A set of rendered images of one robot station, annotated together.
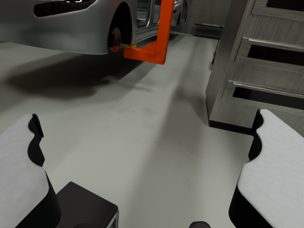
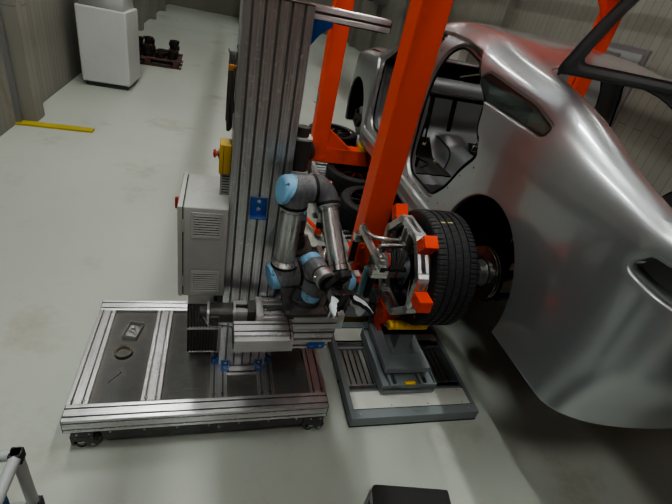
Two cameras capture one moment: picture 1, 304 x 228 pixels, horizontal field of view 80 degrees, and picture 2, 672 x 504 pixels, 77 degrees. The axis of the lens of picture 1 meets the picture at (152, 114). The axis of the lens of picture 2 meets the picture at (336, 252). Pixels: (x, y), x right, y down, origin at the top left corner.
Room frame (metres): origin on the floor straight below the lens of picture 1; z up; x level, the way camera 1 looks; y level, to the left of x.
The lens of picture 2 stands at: (0.98, -0.61, 2.10)
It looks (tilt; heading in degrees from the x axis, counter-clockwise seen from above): 32 degrees down; 151
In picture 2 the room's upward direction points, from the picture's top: 13 degrees clockwise
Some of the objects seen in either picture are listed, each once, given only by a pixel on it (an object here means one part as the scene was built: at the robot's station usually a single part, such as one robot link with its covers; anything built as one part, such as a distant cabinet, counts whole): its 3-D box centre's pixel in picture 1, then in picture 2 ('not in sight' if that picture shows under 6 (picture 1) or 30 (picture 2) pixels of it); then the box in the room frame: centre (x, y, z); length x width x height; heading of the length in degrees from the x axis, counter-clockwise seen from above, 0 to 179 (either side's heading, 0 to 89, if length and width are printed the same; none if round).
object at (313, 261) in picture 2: not in sight; (315, 266); (-0.19, -0.02, 1.21); 0.11 x 0.08 x 0.09; 4
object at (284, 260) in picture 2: not in sight; (289, 234); (-0.45, -0.04, 1.19); 0.15 x 0.12 x 0.55; 94
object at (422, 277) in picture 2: not in sight; (400, 265); (-0.62, 0.72, 0.85); 0.54 x 0.07 x 0.54; 169
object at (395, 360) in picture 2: not in sight; (402, 333); (-0.59, 0.88, 0.32); 0.40 x 0.30 x 0.28; 169
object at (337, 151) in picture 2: not in sight; (349, 146); (-2.93, 1.45, 0.69); 0.52 x 0.17 x 0.35; 79
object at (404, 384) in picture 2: not in sight; (396, 357); (-0.56, 0.88, 0.13); 0.50 x 0.36 x 0.10; 169
